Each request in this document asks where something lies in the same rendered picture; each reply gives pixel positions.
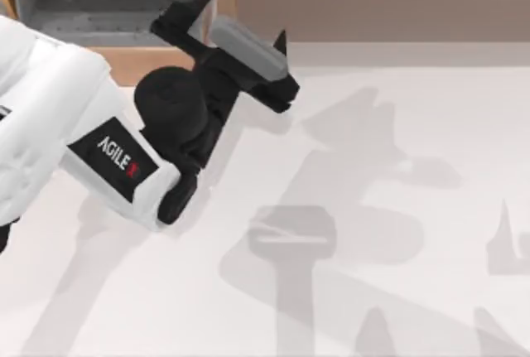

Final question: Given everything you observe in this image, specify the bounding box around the pale grey rounded box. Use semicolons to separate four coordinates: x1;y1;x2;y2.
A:
210;16;288;84

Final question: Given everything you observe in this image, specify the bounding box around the pale wooden drawer front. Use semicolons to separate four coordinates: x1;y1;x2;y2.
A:
80;43;200;88

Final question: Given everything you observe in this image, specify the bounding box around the wooden open shelf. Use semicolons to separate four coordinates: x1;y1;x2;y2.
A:
232;0;530;45

